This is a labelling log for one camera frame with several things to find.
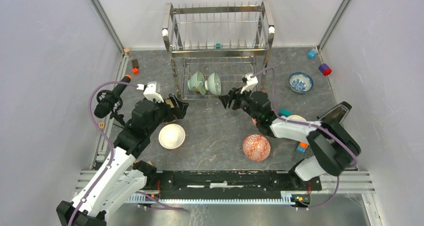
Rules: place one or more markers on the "black patterned bowl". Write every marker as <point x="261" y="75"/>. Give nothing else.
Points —
<point x="169" y="102"/>

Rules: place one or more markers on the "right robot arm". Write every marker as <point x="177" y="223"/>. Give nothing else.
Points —
<point x="333" y="147"/>

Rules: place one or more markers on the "blue lego brick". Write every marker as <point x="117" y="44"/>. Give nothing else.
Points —
<point x="300" y="149"/>

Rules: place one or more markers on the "black microphone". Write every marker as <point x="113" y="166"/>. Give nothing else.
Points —
<point x="109" y="101"/>

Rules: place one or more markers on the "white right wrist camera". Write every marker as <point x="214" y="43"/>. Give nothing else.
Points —
<point x="250" y="81"/>

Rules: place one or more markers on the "light blue block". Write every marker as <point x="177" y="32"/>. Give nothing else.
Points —
<point x="312" y="53"/>

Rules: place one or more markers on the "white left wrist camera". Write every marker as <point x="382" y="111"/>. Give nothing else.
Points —
<point x="151" y="91"/>

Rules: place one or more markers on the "black metronome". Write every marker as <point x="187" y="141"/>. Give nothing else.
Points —
<point x="336" y="114"/>

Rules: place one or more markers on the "stainless steel dish rack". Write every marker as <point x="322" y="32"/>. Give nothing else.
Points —
<point x="232" y="39"/>

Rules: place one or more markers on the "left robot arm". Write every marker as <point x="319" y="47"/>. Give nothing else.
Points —
<point x="121" y="176"/>

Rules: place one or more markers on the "green checked small bowl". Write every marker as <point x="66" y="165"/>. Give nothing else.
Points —
<point x="213" y="84"/>

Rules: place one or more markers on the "orange arch block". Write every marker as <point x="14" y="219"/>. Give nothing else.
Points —
<point x="303" y="145"/>

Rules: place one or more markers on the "blue white floral bowl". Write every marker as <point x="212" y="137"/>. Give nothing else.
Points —
<point x="300" y="82"/>

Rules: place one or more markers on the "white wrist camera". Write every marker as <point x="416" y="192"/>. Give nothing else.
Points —
<point x="250" y="81"/>
<point x="151" y="91"/>

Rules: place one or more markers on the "red purple block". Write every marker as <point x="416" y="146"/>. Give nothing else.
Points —
<point x="325" y="69"/>

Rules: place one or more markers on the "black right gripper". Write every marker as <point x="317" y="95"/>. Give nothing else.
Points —
<point x="234" y="93"/>

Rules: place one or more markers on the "black mini tripod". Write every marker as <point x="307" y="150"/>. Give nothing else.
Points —
<point x="118" y="117"/>

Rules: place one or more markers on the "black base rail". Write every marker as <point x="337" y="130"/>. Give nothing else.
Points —
<point x="231" y="184"/>

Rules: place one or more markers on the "blue white zigzag bowl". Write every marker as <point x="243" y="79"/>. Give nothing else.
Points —
<point x="256" y="147"/>

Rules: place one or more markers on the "brown block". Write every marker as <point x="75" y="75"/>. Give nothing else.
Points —
<point x="135" y="64"/>

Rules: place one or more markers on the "teal glazed bowl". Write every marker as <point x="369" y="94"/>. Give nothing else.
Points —
<point x="297" y="118"/>

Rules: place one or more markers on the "wooden letter cube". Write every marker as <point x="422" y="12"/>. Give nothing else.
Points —
<point x="102" y="125"/>

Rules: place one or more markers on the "orange bowl white inside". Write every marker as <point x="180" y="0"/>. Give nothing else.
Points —
<point x="171" y="136"/>

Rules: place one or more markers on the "small orange red cube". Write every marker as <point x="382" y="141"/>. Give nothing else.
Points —
<point x="135" y="71"/>

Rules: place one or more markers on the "teal block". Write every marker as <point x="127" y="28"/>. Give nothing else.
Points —
<point x="285" y="113"/>

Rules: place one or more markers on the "pale green bowl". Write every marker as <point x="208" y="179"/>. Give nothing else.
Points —
<point x="196" y="83"/>

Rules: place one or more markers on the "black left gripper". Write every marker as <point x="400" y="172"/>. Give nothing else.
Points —
<point x="179" y="110"/>

